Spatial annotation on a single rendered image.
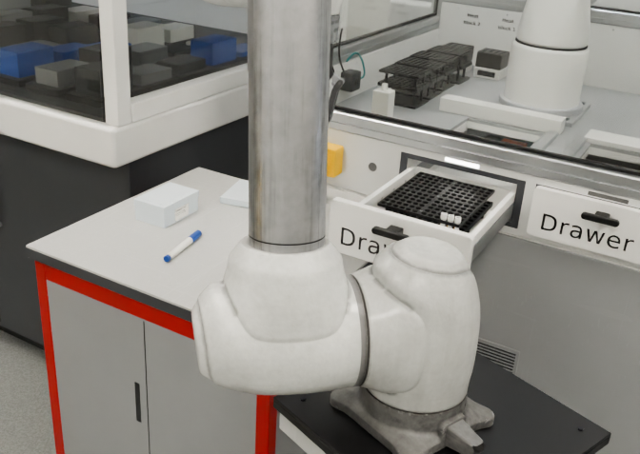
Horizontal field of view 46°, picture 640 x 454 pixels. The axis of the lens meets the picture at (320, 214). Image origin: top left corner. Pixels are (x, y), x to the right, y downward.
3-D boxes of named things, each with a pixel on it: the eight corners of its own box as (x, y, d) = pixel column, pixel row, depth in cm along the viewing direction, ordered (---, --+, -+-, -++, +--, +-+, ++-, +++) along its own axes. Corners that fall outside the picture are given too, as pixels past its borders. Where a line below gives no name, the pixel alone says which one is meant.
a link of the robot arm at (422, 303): (489, 409, 106) (513, 270, 97) (363, 423, 101) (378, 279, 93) (445, 345, 120) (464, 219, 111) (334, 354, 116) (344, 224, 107)
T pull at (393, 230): (407, 244, 138) (408, 237, 137) (370, 233, 141) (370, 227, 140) (414, 237, 141) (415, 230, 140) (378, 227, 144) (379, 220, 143)
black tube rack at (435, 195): (454, 254, 149) (459, 225, 146) (374, 230, 156) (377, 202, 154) (490, 216, 167) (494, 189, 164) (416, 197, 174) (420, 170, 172)
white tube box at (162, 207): (164, 228, 169) (163, 207, 166) (134, 219, 172) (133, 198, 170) (199, 209, 179) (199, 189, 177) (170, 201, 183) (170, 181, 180)
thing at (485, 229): (460, 278, 141) (464, 248, 138) (339, 241, 152) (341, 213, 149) (521, 207, 173) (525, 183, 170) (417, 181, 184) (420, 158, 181)
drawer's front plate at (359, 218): (464, 291, 139) (472, 238, 135) (327, 248, 152) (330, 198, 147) (467, 287, 141) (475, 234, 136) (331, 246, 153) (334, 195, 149)
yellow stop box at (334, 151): (331, 179, 180) (334, 150, 177) (306, 172, 183) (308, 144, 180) (342, 173, 184) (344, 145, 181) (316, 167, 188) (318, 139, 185)
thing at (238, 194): (252, 208, 181) (253, 202, 181) (219, 203, 183) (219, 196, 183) (271, 189, 192) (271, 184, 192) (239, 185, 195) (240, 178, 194)
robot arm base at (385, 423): (430, 489, 99) (434, 456, 96) (325, 400, 114) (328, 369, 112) (518, 437, 109) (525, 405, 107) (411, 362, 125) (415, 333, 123)
